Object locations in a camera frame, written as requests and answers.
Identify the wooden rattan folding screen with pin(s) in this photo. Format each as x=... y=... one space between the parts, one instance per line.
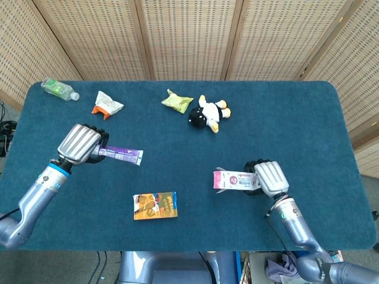
x=189 y=38

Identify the white orange snack bag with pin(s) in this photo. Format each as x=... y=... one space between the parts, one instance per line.
x=106 y=104

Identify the grey-blue robot torso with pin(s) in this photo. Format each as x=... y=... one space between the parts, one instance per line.
x=165 y=267

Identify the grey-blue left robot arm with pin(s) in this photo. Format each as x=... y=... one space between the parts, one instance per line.
x=35 y=198

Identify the purple cloth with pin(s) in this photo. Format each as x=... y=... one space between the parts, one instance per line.
x=281 y=266

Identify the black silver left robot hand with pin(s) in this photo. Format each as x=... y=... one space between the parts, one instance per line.
x=77 y=145

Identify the purple white toothpaste tube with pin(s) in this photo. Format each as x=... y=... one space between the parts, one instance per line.
x=124 y=154

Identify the clear bottle with green label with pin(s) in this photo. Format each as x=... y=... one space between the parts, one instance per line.
x=57 y=88

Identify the white pink toothpaste box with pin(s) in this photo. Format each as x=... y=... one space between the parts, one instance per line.
x=234 y=180

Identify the yellow-green snack bag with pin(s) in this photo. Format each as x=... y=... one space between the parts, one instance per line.
x=177 y=102

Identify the orange snack packet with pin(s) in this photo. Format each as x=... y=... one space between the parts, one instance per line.
x=155 y=205

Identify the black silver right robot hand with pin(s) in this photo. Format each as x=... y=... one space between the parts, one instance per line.
x=271 y=177

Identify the black white plush toy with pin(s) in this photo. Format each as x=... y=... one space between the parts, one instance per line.
x=208 y=114

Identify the blue table mat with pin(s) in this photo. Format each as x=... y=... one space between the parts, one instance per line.
x=189 y=139

